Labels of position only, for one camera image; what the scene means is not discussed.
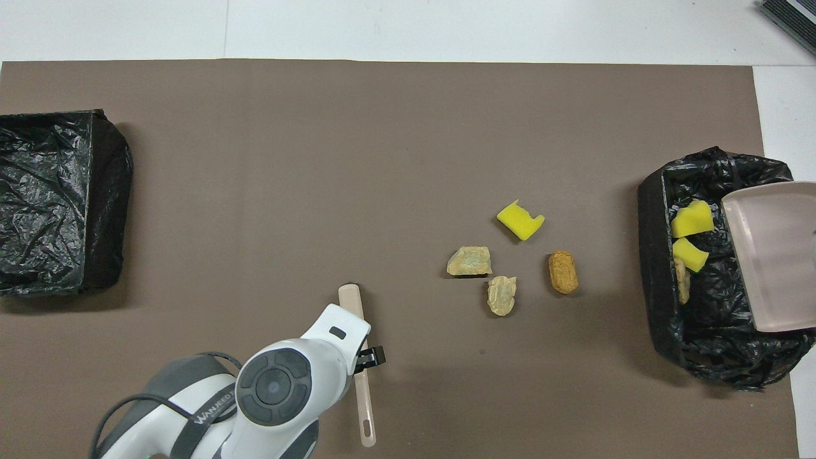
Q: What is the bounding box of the notched yellow sponge chunk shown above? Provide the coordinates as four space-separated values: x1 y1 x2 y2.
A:
497 200 546 242

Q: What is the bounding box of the cream sponge scrap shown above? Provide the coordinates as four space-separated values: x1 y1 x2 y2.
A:
487 275 518 317

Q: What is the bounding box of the orange striped sponge scrap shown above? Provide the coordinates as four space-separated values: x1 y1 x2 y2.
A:
674 257 691 305

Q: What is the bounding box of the brown oval sponge scrap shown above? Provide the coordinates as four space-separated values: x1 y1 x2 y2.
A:
548 250 579 295

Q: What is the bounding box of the brown paper table mat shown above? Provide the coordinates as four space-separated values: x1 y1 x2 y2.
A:
0 59 801 459

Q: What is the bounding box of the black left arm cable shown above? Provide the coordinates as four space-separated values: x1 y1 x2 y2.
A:
89 352 243 459

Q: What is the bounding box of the beige hand brush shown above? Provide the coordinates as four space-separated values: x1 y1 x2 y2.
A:
338 284 377 448

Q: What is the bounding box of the large yellow sponge chunk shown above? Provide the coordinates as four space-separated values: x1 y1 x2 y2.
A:
671 200 715 238

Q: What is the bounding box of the dark grey ribbed device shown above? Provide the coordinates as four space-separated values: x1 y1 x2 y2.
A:
757 0 816 57

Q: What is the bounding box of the black bag lined bin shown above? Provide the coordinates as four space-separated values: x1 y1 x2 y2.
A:
637 146 816 391
0 109 135 298

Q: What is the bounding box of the small yellow sponge chunk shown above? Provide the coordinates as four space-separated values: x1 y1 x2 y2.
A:
673 238 710 273

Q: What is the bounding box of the beige plastic dustpan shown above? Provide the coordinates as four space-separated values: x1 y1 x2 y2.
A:
720 181 816 333

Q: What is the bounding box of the pale greenish sponge scrap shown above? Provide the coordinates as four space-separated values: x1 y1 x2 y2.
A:
446 246 493 277

